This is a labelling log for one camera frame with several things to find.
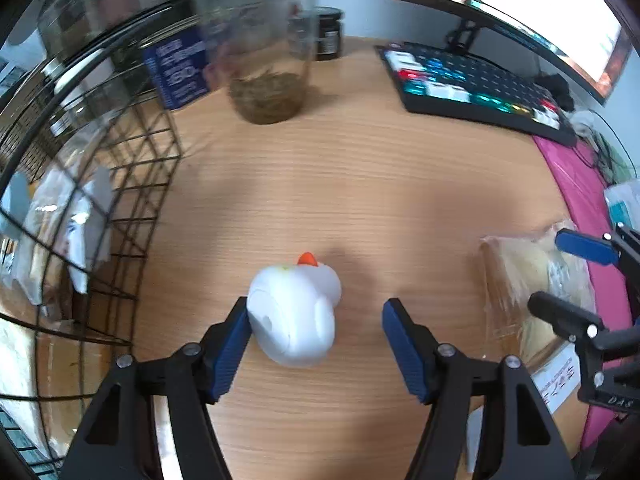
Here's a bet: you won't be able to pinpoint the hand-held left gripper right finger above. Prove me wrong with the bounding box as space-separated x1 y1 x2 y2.
381 298 576 480

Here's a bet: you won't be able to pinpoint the black cables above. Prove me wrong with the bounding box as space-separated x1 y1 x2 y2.
540 72 618 181

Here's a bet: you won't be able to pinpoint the clear bread packet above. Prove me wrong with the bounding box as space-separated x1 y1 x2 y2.
477 220 598 416

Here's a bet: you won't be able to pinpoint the white paper slip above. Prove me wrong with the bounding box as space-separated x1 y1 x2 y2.
466 405 485 472

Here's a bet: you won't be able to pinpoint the pink desk mat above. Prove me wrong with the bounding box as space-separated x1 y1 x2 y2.
532 135 640 461

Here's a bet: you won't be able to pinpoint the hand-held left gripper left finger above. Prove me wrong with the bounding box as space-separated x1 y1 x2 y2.
60 296 253 480

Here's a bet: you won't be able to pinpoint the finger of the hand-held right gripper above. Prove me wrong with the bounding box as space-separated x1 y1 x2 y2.
555 224 640 268
527 291 640 355

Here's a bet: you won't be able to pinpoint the dark lidded jar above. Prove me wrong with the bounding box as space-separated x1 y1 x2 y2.
315 6 347 61

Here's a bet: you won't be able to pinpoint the black monitor stand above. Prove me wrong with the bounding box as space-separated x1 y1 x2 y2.
447 20 483 56

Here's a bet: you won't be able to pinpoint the black keyboard with coloured keys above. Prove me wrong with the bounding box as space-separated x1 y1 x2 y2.
375 42 578 148

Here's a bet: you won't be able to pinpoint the clear glass jar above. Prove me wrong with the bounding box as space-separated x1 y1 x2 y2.
192 0 321 126

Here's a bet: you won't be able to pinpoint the teal packet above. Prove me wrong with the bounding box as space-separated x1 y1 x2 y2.
602 180 640 233

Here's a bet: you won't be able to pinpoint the blue box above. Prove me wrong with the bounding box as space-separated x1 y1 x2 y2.
142 37 211 111

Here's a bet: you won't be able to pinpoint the black wire basket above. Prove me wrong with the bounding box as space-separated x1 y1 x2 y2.
0 7 183 480

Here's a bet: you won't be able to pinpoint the computer monitor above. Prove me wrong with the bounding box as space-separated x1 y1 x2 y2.
275 0 633 106

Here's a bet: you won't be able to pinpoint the white duck toy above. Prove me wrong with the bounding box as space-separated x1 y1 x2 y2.
247 251 343 368

